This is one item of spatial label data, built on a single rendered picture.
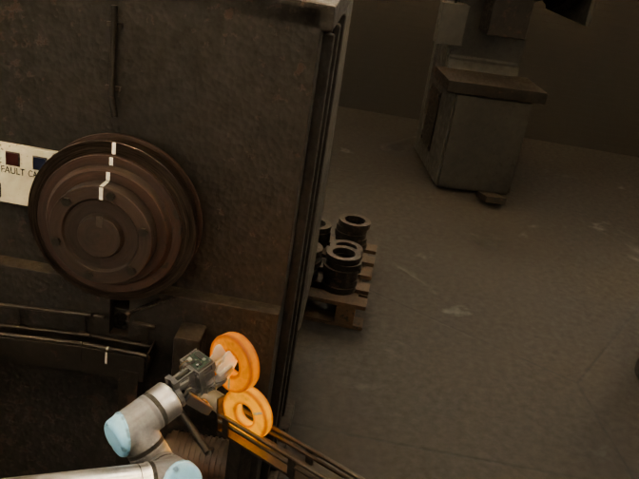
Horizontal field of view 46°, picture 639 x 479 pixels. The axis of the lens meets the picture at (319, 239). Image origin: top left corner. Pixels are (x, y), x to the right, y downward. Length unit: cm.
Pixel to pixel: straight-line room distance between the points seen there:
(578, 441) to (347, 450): 106
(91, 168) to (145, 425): 69
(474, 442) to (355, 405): 53
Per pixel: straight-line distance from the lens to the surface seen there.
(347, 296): 395
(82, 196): 205
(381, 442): 326
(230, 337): 192
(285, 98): 207
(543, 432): 361
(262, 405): 207
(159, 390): 182
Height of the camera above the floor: 201
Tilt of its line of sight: 24 degrees down
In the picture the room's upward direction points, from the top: 9 degrees clockwise
